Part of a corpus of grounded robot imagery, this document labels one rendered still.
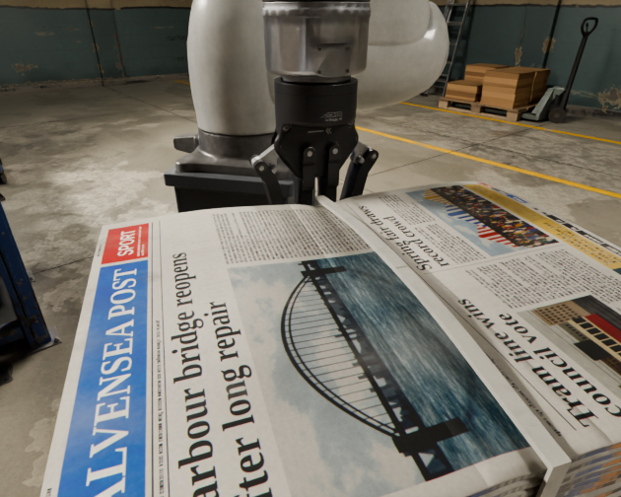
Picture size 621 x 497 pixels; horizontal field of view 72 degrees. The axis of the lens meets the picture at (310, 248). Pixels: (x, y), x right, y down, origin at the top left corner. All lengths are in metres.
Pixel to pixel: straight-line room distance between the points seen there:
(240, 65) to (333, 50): 0.28
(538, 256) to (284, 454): 0.23
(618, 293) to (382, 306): 0.15
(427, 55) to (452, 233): 0.40
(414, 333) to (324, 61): 0.23
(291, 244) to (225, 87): 0.36
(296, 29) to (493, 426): 0.30
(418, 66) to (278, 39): 0.36
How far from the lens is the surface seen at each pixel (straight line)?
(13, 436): 1.82
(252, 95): 0.64
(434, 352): 0.24
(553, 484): 0.22
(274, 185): 0.41
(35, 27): 9.34
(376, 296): 0.27
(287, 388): 0.21
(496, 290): 0.30
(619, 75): 6.98
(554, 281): 0.32
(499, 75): 6.40
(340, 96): 0.39
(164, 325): 0.25
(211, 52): 0.65
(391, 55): 0.69
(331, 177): 0.42
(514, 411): 0.21
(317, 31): 0.37
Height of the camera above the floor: 1.21
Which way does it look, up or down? 29 degrees down
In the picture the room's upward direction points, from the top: straight up
